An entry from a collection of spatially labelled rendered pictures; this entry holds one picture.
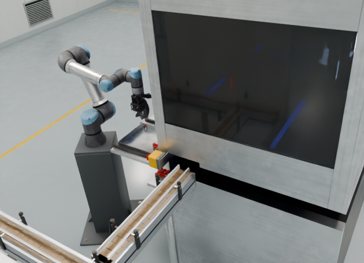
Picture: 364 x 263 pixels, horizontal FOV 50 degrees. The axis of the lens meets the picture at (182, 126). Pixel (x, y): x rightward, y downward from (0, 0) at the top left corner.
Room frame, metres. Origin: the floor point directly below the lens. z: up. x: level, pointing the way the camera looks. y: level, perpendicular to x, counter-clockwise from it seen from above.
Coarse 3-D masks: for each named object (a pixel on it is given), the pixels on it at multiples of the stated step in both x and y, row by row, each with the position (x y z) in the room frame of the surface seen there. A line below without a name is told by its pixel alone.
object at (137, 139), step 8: (136, 128) 2.18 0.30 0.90; (152, 128) 2.19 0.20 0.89; (128, 136) 2.11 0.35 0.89; (136, 136) 2.12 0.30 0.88; (144, 136) 2.11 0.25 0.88; (152, 136) 2.10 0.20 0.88; (120, 144) 2.01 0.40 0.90; (128, 144) 2.03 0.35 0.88; (136, 144) 2.02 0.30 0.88; (144, 144) 2.01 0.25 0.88; (152, 144) 2.01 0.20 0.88; (144, 152) 1.90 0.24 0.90; (152, 152) 1.92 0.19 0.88
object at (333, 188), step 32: (160, 0) 1.69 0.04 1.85; (192, 0) 1.60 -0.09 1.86; (224, 0) 1.51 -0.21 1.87; (256, 0) 1.44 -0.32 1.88; (288, 0) 1.37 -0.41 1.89; (320, 0) 1.31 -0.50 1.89; (352, 0) 1.25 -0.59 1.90; (352, 64) 1.23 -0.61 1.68; (352, 96) 1.22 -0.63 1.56; (352, 128) 1.21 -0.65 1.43; (192, 160) 1.63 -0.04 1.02; (224, 160) 1.52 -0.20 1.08; (256, 160) 1.43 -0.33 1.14; (288, 160) 1.34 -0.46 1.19; (352, 160) 1.20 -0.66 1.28; (288, 192) 1.34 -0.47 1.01; (320, 192) 1.26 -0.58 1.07; (352, 192) 1.25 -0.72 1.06
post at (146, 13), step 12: (144, 0) 1.74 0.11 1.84; (144, 12) 1.74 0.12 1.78; (144, 24) 1.75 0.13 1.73; (144, 36) 1.75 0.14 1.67; (156, 48) 1.72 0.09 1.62; (156, 60) 1.72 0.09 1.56; (156, 72) 1.73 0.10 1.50; (156, 84) 1.73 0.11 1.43; (156, 96) 1.74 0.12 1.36; (156, 108) 1.74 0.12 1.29; (156, 120) 1.75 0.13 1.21; (156, 132) 1.76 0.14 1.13; (168, 168) 1.72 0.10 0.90
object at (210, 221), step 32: (192, 192) 1.64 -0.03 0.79; (224, 192) 1.53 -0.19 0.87; (192, 224) 1.65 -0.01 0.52; (224, 224) 1.53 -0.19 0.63; (256, 224) 1.42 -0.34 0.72; (288, 224) 1.33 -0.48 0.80; (320, 224) 1.24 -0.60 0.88; (192, 256) 1.66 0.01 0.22; (224, 256) 1.53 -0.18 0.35; (256, 256) 1.42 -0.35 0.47; (288, 256) 1.32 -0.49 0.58; (320, 256) 1.23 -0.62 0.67
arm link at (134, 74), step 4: (132, 68) 2.17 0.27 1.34; (136, 68) 2.17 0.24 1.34; (128, 72) 2.16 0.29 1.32; (132, 72) 2.12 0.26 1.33; (136, 72) 2.12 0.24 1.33; (140, 72) 2.14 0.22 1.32; (128, 76) 2.14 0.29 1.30; (132, 76) 2.12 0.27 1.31; (136, 76) 2.12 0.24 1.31; (140, 76) 2.13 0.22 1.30; (128, 80) 2.14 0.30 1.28; (132, 80) 2.12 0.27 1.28; (136, 80) 2.12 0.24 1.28; (140, 80) 2.13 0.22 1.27; (132, 84) 2.13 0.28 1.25; (136, 84) 2.12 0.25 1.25; (140, 84) 2.13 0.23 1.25
